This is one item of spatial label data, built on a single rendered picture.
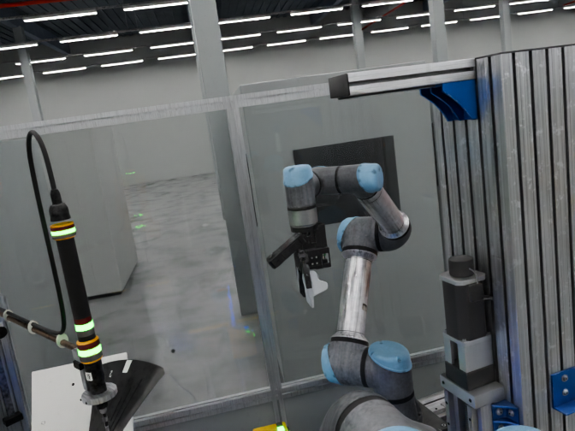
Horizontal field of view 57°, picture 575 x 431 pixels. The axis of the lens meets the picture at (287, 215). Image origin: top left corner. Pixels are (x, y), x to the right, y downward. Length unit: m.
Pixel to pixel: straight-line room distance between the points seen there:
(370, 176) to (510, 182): 0.33
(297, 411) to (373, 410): 1.21
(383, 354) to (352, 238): 0.39
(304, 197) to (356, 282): 0.45
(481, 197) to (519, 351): 0.36
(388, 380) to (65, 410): 0.89
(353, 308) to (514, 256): 0.58
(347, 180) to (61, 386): 0.97
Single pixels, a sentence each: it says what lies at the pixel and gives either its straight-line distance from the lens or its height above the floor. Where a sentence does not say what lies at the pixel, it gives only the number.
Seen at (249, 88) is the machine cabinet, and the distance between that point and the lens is 3.63.
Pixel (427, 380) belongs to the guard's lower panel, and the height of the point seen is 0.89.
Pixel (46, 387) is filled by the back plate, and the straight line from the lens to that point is 1.68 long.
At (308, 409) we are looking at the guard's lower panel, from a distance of 2.10.
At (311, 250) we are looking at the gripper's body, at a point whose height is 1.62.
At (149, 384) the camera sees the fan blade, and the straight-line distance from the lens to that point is 1.34.
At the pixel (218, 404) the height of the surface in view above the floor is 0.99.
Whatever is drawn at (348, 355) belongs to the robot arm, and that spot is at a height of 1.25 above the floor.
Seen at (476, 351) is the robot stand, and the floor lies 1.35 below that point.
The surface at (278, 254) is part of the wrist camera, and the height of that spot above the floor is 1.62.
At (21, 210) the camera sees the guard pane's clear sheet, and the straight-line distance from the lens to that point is 1.88.
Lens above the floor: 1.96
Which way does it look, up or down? 11 degrees down
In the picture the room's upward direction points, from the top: 8 degrees counter-clockwise
